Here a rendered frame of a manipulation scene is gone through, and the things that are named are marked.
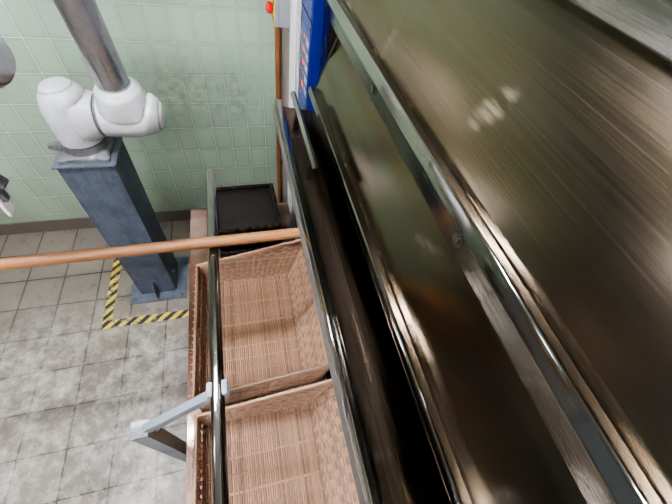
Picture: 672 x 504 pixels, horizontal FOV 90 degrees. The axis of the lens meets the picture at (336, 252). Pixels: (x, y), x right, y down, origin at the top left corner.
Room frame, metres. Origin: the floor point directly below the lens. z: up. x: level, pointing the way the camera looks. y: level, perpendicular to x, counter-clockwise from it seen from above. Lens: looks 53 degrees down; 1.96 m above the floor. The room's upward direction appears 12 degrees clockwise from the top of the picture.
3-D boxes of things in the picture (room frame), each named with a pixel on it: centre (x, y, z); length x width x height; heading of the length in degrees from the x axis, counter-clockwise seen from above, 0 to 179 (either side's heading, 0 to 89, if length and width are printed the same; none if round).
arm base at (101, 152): (0.98, 1.08, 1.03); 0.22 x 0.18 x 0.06; 113
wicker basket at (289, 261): (0.55, 0.25, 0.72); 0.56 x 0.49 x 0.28; 22
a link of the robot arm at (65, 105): (0.99, 1.06, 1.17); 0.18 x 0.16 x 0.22; 111
